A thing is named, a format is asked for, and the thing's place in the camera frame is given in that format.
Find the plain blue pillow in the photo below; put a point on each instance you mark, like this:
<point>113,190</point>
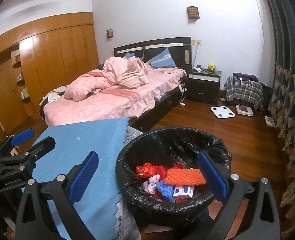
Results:
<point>130,55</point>

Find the pile of light clothes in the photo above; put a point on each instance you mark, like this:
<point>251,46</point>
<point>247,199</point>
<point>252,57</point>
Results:
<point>53,95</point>

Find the black bin with plastic liner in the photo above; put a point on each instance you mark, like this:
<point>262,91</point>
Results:
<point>177,142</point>

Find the blue patterned pillow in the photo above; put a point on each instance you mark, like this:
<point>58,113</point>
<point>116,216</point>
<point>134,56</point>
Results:
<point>163,60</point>

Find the plaid cloth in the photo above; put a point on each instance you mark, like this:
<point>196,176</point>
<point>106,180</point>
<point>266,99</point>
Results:
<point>240,90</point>

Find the small shelf bottles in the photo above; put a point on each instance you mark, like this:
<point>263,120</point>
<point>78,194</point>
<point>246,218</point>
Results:
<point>19,77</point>

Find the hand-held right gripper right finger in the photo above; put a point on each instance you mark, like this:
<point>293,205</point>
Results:
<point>212,175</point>

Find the dark purple cloth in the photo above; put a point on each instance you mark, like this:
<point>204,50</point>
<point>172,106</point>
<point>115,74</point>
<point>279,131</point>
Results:
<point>101,67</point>

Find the wooden wardrobe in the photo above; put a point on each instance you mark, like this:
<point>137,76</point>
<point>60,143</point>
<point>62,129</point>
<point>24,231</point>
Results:
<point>62,55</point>

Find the small wooden wall lamp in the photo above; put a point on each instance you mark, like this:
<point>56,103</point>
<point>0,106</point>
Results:
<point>109,33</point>

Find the orange knitted cloth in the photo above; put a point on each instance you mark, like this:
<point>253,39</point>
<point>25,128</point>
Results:
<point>185,177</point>

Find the large wooden wall lamp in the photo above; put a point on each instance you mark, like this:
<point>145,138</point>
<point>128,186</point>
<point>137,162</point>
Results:
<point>193,13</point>

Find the dark green patterned curtain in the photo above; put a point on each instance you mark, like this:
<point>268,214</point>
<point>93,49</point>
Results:
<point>287,80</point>

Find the dark folded garment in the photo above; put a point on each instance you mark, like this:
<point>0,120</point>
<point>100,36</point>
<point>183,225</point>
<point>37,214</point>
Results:
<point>245,77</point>

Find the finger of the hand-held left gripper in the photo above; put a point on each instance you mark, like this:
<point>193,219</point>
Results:
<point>22,136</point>
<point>43,145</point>

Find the blue plastic glove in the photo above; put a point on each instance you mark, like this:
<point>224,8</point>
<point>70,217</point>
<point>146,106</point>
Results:
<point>165,190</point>

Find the pink duvet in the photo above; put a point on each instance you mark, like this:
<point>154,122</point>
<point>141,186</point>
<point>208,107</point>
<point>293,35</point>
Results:
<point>82,85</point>

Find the white and blue cloth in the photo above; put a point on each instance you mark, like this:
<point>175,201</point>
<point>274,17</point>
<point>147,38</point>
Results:
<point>182,191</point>

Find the bed with pink bedding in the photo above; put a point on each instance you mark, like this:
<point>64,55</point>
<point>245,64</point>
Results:
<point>180,52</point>

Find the blue tablecloth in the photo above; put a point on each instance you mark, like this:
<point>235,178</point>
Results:
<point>75,135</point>

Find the dark nightstand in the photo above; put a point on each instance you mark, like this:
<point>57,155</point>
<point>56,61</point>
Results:
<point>202,90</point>

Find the red plastic wrapper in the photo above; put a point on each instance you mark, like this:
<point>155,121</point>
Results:
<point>143,171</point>

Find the yellow plush toy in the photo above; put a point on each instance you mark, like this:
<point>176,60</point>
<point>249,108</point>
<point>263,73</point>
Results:
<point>211,67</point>

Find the white bathroom scale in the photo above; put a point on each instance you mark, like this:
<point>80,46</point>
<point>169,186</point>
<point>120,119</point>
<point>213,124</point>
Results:
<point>222,112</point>

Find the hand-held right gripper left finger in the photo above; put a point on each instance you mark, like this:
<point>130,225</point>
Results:
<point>83,177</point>

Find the white pink sock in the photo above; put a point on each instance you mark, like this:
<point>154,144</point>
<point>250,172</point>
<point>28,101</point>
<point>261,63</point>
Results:
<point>151,182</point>

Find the white scale with red centre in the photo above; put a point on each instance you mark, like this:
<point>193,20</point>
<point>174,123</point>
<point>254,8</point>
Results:
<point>244,110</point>

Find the white booklet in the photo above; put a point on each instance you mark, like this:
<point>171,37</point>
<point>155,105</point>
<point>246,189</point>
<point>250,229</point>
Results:
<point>270,121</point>

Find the pink bedsheet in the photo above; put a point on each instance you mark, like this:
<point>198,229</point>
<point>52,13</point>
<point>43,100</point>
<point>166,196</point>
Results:
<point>100,105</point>

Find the green toiletry bottles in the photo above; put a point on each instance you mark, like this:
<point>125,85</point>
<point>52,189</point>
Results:
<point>25,93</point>

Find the wall socket plate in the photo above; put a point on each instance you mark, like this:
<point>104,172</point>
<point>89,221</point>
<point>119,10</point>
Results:
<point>196,42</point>

